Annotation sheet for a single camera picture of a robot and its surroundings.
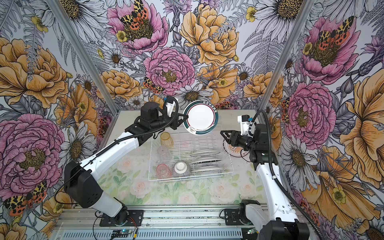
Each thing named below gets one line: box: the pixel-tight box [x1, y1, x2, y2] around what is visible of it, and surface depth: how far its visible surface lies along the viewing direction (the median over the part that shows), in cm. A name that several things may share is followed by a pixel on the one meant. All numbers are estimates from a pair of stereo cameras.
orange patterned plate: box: [223, 139, 249, 158], surface depth 101 cm
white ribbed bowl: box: [172, 160, 191, 178], surface depth 85 cm
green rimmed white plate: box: [183, 100, 219, 136], surface depth 76 cm
